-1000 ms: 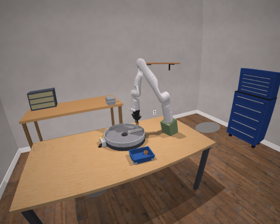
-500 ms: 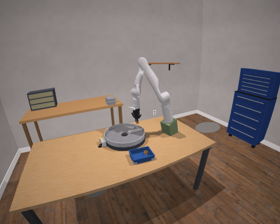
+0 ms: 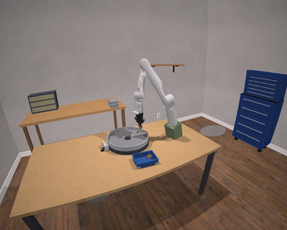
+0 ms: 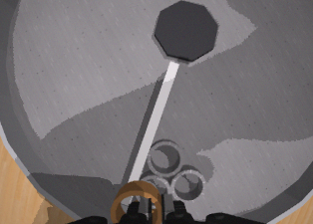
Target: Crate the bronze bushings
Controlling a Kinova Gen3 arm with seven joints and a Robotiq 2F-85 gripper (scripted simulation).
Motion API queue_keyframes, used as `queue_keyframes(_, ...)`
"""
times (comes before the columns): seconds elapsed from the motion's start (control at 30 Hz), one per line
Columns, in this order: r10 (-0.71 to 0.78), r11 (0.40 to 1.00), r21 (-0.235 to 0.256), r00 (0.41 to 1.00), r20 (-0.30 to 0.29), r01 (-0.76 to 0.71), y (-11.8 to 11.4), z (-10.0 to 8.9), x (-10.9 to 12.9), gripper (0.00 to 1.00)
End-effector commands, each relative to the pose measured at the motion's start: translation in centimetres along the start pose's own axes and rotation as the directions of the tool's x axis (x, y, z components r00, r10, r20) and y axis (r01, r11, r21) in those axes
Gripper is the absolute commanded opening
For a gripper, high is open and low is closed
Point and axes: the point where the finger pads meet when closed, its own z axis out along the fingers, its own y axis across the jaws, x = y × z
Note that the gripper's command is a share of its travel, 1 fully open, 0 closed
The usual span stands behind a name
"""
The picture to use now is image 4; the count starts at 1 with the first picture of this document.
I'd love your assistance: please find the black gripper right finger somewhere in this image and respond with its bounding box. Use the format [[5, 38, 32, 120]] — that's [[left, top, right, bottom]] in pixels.
[[161, 194, 265, 224]]

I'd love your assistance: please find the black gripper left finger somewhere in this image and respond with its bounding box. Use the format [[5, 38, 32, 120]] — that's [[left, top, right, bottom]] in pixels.
[[67, 196, 153, 224]]

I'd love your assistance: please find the grey round turning table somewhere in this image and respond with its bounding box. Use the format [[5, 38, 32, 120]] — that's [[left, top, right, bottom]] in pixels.
[[0, 0, 313, 224]]

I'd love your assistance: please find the grey metal bushing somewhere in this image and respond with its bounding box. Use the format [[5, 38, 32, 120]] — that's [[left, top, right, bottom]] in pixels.
[[169, 165, 206, 204], [148, 139, 184, 177], [136, 170, 171, 209]]

